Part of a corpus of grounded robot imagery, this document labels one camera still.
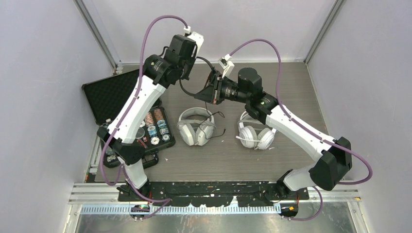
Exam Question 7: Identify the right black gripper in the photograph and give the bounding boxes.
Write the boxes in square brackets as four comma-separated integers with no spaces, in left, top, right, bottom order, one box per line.
[194,74,250,105]

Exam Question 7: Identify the white round gaming headphones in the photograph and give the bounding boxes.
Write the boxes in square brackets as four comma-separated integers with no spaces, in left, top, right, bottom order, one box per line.
[235,111,277,150]

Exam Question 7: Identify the black small headphones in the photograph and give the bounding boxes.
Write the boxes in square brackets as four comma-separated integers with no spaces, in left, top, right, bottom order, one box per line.
[179,56,226,139]

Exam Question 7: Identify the white grey angular headphones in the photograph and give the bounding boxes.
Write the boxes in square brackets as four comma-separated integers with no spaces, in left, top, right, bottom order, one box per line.
[176,107,216,146]

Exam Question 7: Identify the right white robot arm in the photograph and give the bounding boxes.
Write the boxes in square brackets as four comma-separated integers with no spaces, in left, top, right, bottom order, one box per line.
[194,67,352,199]

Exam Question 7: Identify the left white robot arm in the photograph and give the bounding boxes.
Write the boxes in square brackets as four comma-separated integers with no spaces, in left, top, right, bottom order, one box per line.
[97,32,204,201]

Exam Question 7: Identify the black poker chip case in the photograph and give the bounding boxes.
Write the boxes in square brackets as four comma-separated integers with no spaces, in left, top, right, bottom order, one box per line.
[81,69,176,168]

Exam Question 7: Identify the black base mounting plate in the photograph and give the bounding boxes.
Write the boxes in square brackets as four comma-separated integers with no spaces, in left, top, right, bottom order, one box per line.
[118,181,309,208]

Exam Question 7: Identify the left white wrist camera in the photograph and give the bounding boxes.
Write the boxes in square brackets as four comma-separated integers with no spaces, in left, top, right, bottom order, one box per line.
[183,26,204,54]

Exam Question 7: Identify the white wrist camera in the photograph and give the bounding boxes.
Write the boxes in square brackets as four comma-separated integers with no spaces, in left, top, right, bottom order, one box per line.
[218,54,235,78]
[183,26,204,54]

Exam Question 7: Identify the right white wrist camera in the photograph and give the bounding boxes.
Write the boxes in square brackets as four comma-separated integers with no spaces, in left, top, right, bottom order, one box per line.
[218,54,235,78]

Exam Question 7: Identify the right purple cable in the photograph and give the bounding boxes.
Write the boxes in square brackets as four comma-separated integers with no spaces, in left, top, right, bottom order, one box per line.
[228,39,373,185]

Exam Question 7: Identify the purple cable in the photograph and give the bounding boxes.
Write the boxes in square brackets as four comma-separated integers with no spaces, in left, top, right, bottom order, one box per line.
[228,39,373,185]
[98,15,190,206]

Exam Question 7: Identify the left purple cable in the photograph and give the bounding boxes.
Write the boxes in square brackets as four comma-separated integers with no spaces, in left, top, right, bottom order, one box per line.
[98,15,190,206]

